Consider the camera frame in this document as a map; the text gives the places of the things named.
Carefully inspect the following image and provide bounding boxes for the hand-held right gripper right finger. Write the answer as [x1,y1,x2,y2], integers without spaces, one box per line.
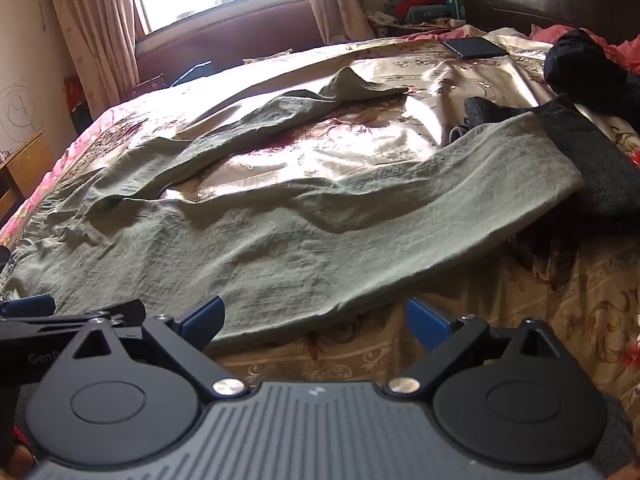
[385,297,563,401]

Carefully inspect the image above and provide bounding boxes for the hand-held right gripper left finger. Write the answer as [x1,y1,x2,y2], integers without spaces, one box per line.
[65,296,249,402]

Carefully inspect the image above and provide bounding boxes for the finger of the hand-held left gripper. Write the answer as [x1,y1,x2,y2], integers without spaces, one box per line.
[0,294,57,318]
[0,301,147,335]

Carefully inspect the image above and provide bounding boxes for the green pants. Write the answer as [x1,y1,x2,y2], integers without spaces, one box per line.
[10,67,586,348]

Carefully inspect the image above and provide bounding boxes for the pink printed quilt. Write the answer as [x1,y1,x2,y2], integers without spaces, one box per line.
[0,107,118,248]

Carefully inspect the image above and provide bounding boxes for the wooden cabinet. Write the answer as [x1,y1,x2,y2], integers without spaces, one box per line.
[0,130,56,231]

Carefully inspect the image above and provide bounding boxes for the dark fuzzy cloth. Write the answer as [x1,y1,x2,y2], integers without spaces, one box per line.
[507,217,601,286]

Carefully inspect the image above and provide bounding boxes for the gold floral bedspread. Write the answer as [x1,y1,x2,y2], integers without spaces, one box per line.
[0,25,640,411]

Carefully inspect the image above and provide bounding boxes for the dark grey knit garment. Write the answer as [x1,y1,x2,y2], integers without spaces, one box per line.
[464,95,640,216]

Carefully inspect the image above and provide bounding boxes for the dark blue-edged bag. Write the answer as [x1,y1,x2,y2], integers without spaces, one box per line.
[172,60,213,86]

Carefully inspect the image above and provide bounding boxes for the black smartphone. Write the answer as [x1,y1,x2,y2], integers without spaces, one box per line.
[442,36,510,59]

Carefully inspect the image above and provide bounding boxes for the beige curtain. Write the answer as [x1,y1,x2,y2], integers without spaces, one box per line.
[300,0,383,46]
[42,0,141,106]

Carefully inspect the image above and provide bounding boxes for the maroon padded window bench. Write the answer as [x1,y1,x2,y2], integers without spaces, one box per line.
[122,0,326,101]

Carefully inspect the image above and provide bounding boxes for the cluttered bedside table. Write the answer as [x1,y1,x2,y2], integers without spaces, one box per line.
[367,7,468,40]

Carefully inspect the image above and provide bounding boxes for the black bundled garment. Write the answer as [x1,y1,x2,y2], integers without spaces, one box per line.
[544,29,640,126]

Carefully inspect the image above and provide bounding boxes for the pile of colourful clothes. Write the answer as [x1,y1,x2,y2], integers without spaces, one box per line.
[387,0,453,23]

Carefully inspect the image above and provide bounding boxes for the pink pillow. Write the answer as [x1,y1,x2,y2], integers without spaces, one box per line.
[530,24,640,76]

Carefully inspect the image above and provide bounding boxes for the dark wooden headboard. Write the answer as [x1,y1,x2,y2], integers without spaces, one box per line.
[465,0,640,46]

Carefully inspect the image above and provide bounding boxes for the red wall decoration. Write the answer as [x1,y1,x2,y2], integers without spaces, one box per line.
[64,76,86,111]

